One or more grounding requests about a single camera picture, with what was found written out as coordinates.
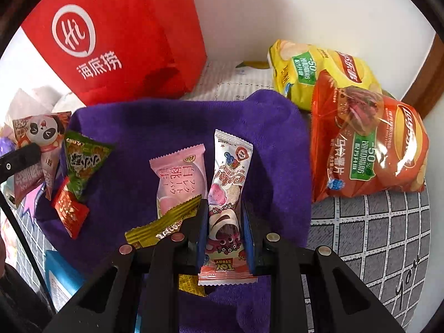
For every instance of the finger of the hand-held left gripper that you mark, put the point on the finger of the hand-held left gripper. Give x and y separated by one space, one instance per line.
17 161

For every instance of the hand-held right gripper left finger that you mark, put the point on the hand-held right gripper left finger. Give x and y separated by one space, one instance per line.
203 230

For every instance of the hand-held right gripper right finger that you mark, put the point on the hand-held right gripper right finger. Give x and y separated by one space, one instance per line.
248 237

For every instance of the pink panda snack packet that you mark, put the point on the pink panda snack packet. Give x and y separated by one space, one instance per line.
40 131

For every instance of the gold snack packet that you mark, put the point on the gold snack packet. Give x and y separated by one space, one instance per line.
163 227

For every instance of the pink peach snack packet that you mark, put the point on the pink peach snack packet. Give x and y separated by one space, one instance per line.
177 177

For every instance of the green snack packet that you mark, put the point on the green snack packet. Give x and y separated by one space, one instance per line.
83 159

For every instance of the pink cartoon wafer packet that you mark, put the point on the pink cartoon wafer packet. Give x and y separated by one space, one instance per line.
225 166

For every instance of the red snack packet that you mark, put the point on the red snack packet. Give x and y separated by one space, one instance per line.
71 211

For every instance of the pink star sticker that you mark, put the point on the pink star sticker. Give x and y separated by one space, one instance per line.
29 194

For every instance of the yellow triangular snack packet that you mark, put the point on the yellow triangular snack packet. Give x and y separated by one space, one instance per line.
189 282

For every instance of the white plastic shopping bag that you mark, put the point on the white plastic shopping bag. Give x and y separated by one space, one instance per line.
38 99

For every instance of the purple towel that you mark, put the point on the purple towel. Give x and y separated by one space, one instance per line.
270 145

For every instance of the grey checked tablecloth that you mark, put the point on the grey checked tablecloth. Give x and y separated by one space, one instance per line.
364 242

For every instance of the blue tissue box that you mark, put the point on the blue tissue box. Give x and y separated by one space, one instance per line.
59 281

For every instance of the orange chips bag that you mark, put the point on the orange chips bag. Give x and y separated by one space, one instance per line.
374 152

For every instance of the yellow chips bag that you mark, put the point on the yellow chips bag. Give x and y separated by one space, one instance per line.
301 76

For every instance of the red paper bag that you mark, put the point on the red paper bag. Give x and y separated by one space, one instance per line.
131 34

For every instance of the brown wooden door frame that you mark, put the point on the brown wooden door frame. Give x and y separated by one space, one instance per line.
426 86

